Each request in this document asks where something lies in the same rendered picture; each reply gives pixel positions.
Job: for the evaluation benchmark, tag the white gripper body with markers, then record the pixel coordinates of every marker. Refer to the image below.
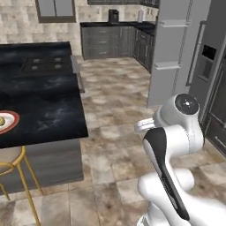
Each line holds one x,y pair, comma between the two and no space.
144,125

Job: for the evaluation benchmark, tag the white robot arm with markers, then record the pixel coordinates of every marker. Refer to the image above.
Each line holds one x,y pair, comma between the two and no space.
182,138

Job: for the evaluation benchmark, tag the grey fridge door with shelves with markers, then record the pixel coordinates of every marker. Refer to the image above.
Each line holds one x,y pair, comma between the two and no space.
170,44

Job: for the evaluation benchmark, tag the grey fridge door with dispenser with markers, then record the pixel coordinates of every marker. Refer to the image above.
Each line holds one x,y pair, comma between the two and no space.
210,56

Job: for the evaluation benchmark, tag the white plate with red rim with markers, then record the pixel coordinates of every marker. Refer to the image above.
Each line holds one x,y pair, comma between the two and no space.
11,120

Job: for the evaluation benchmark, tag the dark oven cabinet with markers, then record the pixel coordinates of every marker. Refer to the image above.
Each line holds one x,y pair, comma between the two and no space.
217,117

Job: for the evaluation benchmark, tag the dark grey cupboard run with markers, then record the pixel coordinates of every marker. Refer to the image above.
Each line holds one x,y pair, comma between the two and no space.
114,41

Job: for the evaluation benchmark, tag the black-topped kitchen island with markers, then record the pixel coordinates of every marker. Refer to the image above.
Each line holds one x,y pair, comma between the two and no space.
44,106

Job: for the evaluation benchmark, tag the white paper towel roll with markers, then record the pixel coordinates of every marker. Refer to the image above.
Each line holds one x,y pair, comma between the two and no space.
141,15

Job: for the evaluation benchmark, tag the black coffee machine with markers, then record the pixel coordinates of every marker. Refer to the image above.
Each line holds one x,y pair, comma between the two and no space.
113,16

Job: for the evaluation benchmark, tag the black hob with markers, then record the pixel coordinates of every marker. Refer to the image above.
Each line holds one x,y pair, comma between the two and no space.
45,64

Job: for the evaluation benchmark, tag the gold stool with cream seat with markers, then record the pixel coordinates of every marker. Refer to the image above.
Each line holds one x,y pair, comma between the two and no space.
17,164

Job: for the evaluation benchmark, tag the green olive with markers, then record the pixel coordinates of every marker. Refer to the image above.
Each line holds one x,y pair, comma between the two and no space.
1,121

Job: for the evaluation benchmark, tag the grey framed window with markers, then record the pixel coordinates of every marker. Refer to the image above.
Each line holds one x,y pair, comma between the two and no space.
56,10

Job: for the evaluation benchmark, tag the dark grey wall cupboards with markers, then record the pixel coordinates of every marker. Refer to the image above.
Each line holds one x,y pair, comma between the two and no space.
123,2

